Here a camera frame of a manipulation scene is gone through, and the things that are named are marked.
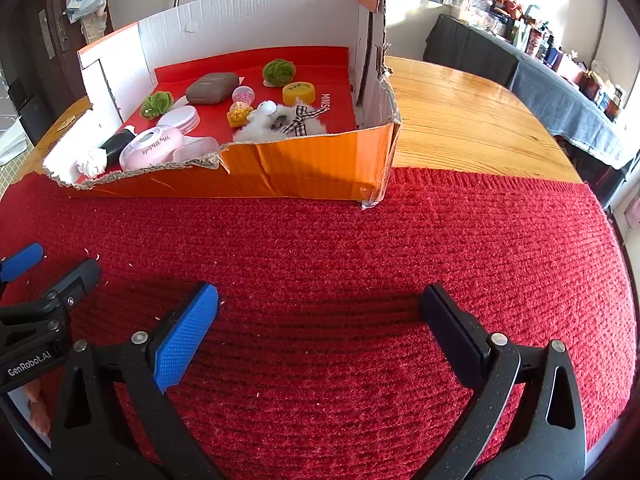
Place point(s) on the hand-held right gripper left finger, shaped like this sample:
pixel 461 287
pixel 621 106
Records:
pixel 185 335

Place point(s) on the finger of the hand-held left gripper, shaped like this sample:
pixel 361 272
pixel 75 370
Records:
pixel 20 262
pixel 77 280

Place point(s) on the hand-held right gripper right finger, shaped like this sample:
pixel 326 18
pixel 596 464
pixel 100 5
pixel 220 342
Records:
pixel 450 325

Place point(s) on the black tube with white tissue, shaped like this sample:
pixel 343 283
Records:
pixel 112 147

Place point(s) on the pink round device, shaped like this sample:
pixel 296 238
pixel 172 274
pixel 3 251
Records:
pixel 150 147

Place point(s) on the small clear plastic box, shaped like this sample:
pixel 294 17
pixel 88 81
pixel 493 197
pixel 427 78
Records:
pixel 197 149

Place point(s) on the white round tin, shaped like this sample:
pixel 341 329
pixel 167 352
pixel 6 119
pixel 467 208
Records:
pixel 179 119

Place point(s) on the green fuzzy scrunchie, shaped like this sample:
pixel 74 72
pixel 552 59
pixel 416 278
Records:
pixel 156 105
pixel 278 71

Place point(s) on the orange cardboard box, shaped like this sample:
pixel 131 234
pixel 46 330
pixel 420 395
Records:
pixel 310 170

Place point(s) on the yellow figurine charm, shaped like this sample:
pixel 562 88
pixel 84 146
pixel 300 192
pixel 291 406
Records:
pixel 238 114

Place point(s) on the grey-brown plastic case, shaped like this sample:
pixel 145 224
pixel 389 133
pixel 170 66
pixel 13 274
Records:
pixel 212 87

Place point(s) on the pink round charm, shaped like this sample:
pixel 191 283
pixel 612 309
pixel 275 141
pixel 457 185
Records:
pixel 244 95

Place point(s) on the yellow bottle cap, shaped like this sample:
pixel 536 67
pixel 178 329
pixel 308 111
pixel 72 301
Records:
pixel 299 94

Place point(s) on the person's left hand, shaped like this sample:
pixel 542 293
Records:
pixel 39 410

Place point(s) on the red knit mat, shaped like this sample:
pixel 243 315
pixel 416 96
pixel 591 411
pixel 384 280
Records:
pixel 325 250

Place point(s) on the dark wooden door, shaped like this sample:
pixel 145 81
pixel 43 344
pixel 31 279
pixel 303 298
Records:
pixel 50 60

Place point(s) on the beige cloth bag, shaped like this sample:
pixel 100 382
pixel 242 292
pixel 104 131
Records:
pixel 95 25

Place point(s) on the side table with blue cloth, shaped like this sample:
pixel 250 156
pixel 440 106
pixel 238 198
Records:
pixel 550 90

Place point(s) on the cluttered side table blue cloth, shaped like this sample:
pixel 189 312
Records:
pixel 540 35

